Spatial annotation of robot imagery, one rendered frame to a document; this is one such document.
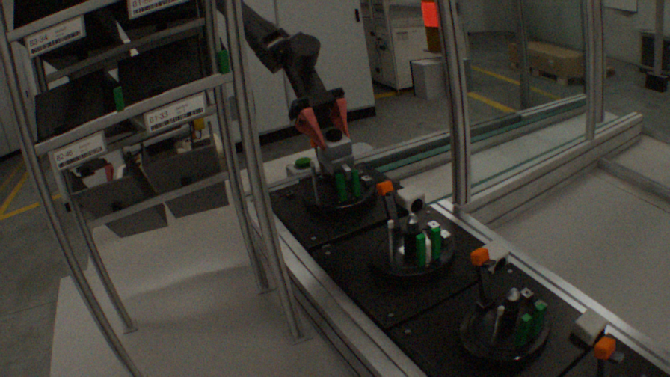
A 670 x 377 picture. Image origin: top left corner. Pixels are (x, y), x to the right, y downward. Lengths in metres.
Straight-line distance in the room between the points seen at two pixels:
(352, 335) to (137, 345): 0.44
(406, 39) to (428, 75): 4.25
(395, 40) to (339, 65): 1.05
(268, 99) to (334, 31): 0.84
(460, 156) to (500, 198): 0.18
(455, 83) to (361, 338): 0.46
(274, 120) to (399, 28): 1.81
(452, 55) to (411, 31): 4.29
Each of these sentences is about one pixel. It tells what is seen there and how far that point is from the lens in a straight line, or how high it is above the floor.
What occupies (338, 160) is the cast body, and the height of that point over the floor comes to 1.06.
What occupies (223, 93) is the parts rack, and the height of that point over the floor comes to 1.25.
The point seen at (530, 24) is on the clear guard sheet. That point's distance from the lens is 1.00.
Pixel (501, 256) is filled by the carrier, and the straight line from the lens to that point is 0.72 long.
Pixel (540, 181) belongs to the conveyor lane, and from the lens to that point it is 1.11.
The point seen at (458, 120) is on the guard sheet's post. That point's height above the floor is 1.13.
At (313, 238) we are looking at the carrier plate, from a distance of 0.83.
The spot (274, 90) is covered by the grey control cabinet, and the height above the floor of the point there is 0.47.
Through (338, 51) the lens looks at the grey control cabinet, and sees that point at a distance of 4.12.
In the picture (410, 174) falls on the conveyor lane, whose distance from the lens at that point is 1.13.
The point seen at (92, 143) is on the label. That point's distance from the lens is 0.57.
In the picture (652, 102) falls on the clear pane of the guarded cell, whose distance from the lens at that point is 1.81.
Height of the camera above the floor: 1.41
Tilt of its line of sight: 26 degrees down
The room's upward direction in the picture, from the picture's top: 8 degrees counter-clockwise
